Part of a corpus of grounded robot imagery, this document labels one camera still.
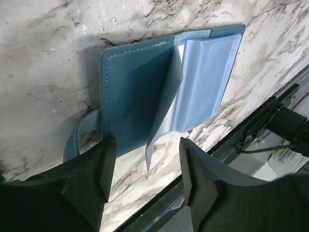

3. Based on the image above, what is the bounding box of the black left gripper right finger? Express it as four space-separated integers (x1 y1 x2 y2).
179 138 309 232

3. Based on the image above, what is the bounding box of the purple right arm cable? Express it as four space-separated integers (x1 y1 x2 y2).
251 101 309 148

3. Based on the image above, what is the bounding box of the blue leather card holder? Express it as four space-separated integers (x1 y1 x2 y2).
63 24 246 166

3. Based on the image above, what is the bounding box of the green black screwdriver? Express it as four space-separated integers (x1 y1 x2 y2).
0 168 5 183

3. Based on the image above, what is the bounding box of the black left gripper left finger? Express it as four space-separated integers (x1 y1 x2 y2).
0 137 117 232

